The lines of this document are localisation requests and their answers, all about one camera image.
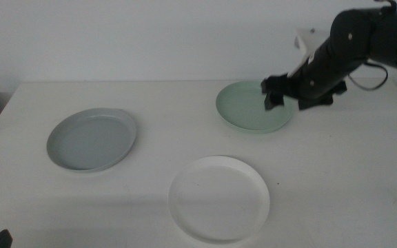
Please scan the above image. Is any pale green shallow bowl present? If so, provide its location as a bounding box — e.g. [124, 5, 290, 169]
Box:
[215, 80, 294, 134]

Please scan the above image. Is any white shallow bowl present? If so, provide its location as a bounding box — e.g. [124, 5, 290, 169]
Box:
[167, 155, 271, 245]

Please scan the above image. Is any grey shallow bowl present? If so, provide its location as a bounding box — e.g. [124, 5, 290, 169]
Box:
[46, 107, 137, 173]

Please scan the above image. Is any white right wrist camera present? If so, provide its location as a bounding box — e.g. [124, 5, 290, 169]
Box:
[294, 28, 331, 79]

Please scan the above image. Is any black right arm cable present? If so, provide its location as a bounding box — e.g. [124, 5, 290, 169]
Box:
[345, 0, 397, 92]

